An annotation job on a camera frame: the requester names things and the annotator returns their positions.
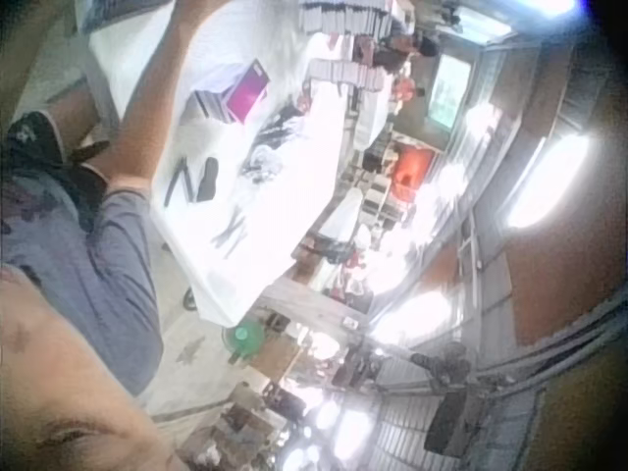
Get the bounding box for orange container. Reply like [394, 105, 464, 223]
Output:
[386, 143, 437, 203]

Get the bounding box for person's legs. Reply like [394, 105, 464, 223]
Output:
[0, 82, 117, 207]

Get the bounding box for cluttered wooden work table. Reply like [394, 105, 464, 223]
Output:
[254, 185, 423, 340]

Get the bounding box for magenta box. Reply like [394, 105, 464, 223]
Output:
[224, 58, 274, 125]

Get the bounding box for green plastic stool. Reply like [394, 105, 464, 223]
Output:
[221, 318, 267, 363]

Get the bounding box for black box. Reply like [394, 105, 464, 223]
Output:
[423, 387, 486, 458]

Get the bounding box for black wall fan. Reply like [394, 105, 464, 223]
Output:
[408, 340, 475, 390]

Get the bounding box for row of stacked packets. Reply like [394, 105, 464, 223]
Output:
[305, 55, 390, 93]
[297, 0, 394, 38]

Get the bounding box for glass window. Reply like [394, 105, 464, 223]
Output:
[425, 52, 476, 131]

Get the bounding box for white cloth with black print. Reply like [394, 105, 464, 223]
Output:
[87, 0, 357, 329]

